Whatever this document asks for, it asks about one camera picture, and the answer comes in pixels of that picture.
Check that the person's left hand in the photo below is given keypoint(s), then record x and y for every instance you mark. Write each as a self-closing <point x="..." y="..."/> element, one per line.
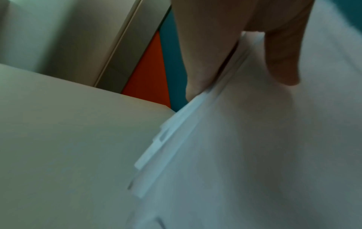
<point x="215" y="33"/>

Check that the stack of white paper sheets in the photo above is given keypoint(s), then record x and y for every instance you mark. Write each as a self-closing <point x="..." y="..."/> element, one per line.
<point x="254" y="145"/>

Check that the orange and teal panel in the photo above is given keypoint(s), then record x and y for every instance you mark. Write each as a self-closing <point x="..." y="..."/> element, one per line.
<point x="150" y="73"/>

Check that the beige frame post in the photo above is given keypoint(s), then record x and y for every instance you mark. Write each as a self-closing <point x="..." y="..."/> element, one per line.
<point x="124" y="53"/>

